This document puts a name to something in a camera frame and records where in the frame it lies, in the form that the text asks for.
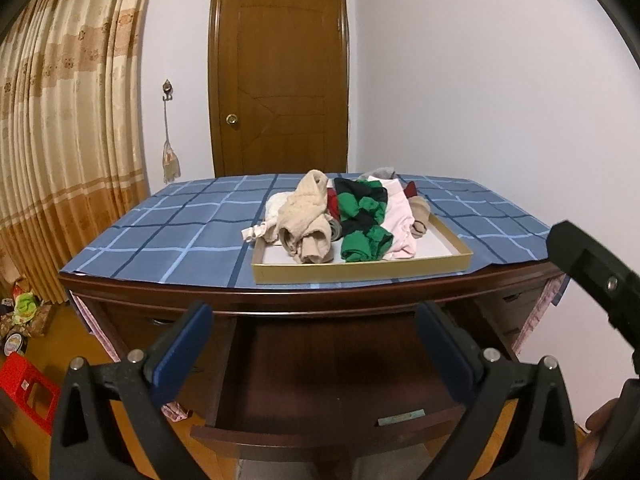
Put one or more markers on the dark wooden desk drawer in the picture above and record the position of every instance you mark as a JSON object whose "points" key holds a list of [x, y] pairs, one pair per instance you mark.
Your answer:
{"points": [[325, 375]]}

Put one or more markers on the pale pink underwear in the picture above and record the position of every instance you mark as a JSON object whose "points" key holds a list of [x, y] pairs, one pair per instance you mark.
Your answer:
{"points": [[400, 215]]}

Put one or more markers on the dark red grey-waistband underwear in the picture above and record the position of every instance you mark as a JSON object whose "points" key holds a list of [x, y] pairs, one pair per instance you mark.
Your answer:
{"points": [[334, 202]]}

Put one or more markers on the red plastic stool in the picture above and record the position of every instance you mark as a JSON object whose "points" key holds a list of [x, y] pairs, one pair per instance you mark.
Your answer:
{"points": [[25, 385]]}

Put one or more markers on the patterned brown box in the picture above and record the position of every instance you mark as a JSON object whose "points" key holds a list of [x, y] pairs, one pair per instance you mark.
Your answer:
{"points": [[44, 317]]}

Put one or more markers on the person's right hand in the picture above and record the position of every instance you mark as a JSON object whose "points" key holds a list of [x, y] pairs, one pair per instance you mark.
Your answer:
{"points": [[600, 420]]}

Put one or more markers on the bright red underwear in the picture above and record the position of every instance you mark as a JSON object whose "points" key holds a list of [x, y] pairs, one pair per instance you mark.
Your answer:
{"points": [[410, 190]]}

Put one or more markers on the tan underwear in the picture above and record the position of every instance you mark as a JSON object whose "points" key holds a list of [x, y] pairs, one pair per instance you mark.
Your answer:
{"points": [[420, 212]]}

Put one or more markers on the grey underwear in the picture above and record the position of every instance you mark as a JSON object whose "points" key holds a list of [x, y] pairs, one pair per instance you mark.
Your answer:
{"points": [[382, 172]]}

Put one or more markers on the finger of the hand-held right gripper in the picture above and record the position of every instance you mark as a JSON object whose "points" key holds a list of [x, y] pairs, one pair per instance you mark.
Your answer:
{"points": [[585, 260]]}

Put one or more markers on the beige curtain tassel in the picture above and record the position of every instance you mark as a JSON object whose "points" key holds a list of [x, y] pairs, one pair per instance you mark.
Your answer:
{"points": [[170, 160]]}

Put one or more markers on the greenish paper slip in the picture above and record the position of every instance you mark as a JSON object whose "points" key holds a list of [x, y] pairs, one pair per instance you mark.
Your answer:
{"points": [[400, 417]]}

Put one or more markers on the light beige underwear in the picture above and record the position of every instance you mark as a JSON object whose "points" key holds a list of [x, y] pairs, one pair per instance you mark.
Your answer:
{"points": [[305, 210]]}

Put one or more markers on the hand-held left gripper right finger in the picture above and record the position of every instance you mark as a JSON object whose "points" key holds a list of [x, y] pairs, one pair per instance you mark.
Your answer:
{"points": [[445, 350]]}

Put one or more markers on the green and black underwear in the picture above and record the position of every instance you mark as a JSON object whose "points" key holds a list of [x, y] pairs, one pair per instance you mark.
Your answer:
{"points": [[357, 247]]}

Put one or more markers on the blue plaid tablecloth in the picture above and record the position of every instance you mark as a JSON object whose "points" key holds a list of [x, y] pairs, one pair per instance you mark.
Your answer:
{"points": [[165, 240]]}

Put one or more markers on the metal wall hook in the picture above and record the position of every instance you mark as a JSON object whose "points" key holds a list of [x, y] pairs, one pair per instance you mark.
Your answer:
{"points": [[167, 89]]}

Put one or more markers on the brass door knob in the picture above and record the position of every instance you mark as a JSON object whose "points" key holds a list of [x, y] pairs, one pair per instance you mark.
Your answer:
{"points": [[232, 119]]}

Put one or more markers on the dark wooden desk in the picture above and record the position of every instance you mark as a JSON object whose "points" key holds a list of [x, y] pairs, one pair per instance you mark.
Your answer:
{"points": [[150, 330]]}

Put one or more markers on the brown wooden door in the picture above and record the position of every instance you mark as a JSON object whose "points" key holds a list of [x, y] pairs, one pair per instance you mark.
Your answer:
{"points": [[280, 85]]}

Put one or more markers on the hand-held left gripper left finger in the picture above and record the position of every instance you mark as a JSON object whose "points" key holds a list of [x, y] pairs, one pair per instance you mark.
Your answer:
{"points": [[185, 345]]}

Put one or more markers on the cream white underwear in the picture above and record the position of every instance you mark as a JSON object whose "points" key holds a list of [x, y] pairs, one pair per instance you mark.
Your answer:
{"points": [[275, 207]]}

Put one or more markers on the shallow gold cardboard tray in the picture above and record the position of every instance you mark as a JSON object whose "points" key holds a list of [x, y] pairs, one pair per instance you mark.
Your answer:
{"points": [[360, 272]]}

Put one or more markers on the beige patterned curtain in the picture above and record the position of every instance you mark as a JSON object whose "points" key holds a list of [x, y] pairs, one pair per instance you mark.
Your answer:
{"points": [[65, 135]]}

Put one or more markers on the round white tin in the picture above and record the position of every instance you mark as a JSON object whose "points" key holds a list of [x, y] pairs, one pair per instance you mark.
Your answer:
{"points": [[14, 345]]}

